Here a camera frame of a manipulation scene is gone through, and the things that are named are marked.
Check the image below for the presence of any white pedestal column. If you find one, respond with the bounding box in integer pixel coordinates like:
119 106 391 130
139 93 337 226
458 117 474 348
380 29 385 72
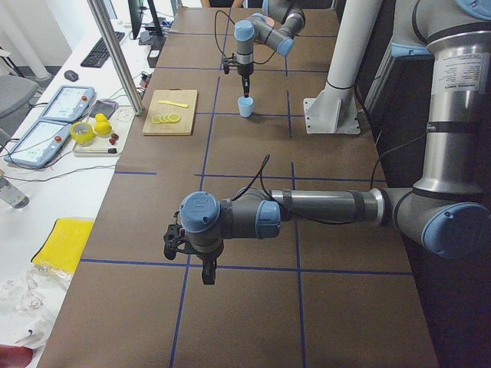
304 0 382 135

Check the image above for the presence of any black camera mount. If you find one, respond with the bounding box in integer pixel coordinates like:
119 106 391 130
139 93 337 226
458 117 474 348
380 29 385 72
222 53 237 74
163 223 189 261

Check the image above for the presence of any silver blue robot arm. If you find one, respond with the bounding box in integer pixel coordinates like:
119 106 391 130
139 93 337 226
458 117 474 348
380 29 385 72
230 1 305 97
163 1 490 284

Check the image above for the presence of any upper teach pendant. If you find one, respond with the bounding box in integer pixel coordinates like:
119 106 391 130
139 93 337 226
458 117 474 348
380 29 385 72
41 85 95 123

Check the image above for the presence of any clear plastic bag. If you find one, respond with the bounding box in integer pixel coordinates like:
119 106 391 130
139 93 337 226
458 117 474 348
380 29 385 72
1 265 73 349

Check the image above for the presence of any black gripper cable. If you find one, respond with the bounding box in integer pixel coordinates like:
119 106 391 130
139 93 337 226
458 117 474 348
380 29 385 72
213 8 246 74

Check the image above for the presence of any yellow tape roll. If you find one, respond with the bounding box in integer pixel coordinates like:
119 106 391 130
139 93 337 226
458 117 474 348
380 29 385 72
70 122 95 144

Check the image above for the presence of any black keyboard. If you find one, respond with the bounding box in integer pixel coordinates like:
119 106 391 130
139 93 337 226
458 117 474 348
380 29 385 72
80 38 110 68

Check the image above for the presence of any lower teach pendant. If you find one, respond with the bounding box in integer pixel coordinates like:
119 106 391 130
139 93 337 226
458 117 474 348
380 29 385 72
4 119 71 169

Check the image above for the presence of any dark phone on table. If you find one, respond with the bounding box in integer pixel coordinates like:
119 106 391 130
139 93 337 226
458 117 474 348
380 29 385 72
89 100 119 118

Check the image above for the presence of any yellow plastic knife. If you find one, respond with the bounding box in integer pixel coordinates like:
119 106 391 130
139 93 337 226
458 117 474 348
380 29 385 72
157 100 189 108

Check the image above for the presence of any whole lemon one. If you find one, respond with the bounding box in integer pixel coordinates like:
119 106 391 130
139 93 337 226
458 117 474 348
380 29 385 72
94 113 108 123

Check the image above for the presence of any yellow cloth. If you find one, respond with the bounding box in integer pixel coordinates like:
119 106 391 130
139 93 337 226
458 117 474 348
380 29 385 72
31 218 94 274

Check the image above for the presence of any black monitor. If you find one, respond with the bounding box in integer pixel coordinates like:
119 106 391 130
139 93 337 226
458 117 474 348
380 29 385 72
127 0 168 48

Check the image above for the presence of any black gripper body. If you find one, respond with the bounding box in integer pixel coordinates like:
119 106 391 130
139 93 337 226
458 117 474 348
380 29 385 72
236 63 253 78
191 239 224 265

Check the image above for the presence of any black computer mouse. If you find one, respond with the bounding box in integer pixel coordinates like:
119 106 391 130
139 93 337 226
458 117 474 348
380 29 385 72
64 70 79 82

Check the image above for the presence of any aluminium frame post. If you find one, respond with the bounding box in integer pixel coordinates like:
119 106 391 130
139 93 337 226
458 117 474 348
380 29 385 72
87 0 144 116

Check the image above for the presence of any grey water bottle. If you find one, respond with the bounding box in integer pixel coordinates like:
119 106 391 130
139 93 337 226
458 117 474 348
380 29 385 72
0 176 29 209

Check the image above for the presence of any white tray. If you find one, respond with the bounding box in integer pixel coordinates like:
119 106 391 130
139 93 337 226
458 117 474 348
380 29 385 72
71 106 134 157

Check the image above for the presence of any whole lemon two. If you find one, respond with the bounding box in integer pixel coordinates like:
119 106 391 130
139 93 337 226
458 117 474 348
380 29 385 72
94 122 112 136

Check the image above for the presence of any light blue cup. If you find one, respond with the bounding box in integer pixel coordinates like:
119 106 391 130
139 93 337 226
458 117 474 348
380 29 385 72
237 97 254 118

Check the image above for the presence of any wooden cutting board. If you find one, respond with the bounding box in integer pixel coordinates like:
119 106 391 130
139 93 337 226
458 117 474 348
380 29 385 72
142 90 198 136

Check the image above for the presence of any teach pendant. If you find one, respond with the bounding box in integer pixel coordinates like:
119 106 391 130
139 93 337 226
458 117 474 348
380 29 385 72
4 119 71 169
41 85 95 123

